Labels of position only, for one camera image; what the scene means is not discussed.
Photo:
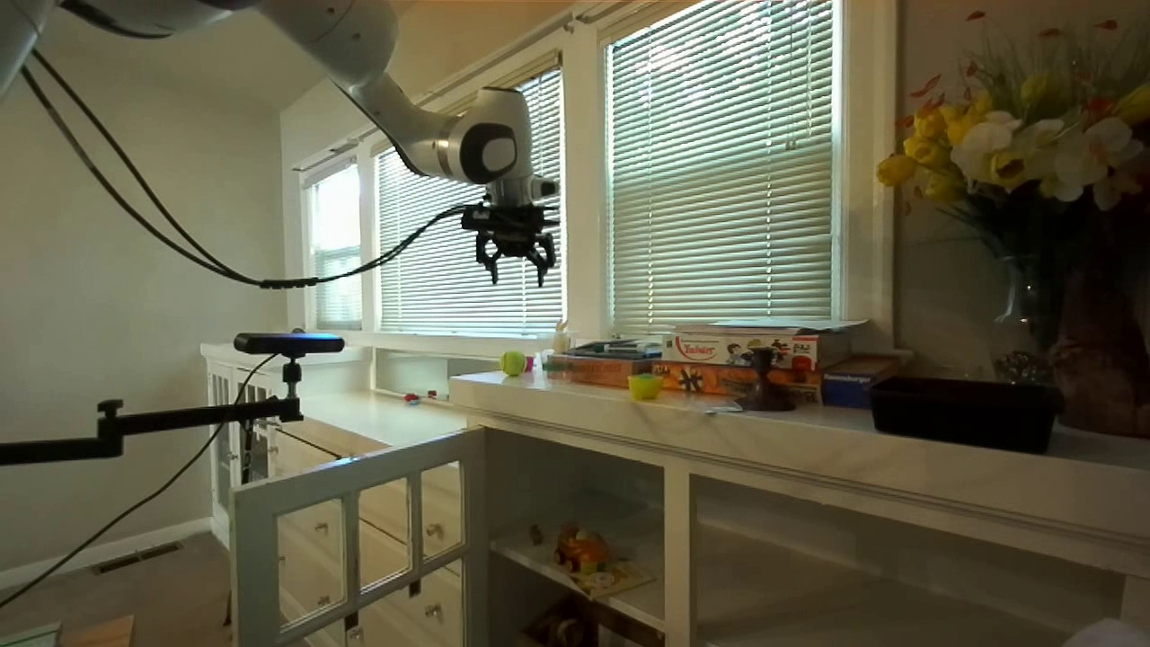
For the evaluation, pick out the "white glass-paned cabinet door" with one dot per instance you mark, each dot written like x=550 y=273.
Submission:
x=256 y=539

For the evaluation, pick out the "yellow plastic cup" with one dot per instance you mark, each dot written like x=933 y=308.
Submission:
x=643 y=386

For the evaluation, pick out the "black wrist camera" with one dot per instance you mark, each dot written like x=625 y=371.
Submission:
x=543 y=187

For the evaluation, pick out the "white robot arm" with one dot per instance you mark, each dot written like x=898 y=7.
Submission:
x=362 y=37

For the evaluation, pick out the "small dark-filled glass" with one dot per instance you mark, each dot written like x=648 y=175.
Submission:
x=768 y=383

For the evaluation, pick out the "yellow and white flower bouquet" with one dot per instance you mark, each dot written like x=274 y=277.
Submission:
x=1018 y=146

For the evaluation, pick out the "white shelf cabinet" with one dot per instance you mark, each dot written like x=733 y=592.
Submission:
x=840 y=461

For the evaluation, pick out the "orange toy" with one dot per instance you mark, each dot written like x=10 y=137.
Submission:
x=585 y=552

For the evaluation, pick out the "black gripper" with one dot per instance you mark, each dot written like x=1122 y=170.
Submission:
x=508 y=225

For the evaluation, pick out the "white window blind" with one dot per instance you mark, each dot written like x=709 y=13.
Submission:
x=431 y=273
x=721 y=168

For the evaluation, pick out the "orange printed game box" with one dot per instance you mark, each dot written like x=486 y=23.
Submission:
x=707 y=383

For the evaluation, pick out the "white drawer dresser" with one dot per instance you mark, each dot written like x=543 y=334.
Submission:
x=362 y=416

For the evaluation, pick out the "black shallow box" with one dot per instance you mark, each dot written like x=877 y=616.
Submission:
x=965 y=419

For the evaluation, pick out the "blue and orange box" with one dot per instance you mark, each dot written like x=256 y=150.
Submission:
x=854 y=386

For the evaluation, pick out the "black stereo camera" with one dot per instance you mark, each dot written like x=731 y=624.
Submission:
x=287 y=342

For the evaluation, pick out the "long orange cardboard box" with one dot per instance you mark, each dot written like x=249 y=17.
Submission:
x=612 y=371

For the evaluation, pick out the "white printed game box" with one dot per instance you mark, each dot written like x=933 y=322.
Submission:
x=731 y=350

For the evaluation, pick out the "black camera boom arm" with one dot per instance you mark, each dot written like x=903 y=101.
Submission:
x=182 y=419

